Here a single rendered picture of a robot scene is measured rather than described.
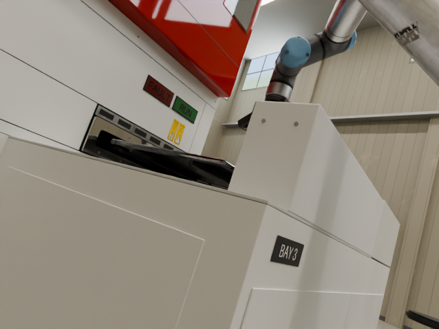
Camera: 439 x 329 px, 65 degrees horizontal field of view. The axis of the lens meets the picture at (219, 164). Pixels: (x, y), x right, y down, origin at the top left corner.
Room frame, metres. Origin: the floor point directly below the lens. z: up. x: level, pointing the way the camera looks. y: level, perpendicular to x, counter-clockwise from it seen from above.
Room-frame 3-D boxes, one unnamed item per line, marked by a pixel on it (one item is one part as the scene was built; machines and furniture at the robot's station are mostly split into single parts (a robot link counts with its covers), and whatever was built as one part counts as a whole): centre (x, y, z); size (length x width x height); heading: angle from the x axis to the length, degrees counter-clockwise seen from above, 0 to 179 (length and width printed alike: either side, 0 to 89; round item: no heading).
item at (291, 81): (0.99, -0.10, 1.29); 0.09 x 0.08 x 0.11; 179
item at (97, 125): (1.03, 0.21, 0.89); 0.44 x 0.02 x 0.10; 143
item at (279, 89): (1.00, -0.11, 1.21); 0.08 x 0.08 x 0.05
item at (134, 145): (0.77, 0.14, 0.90); 0.37 x 0.01 x 0.01; 53
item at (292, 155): (0.65, -0.22, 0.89); 0.55 x 0.09 x 0.14; 143
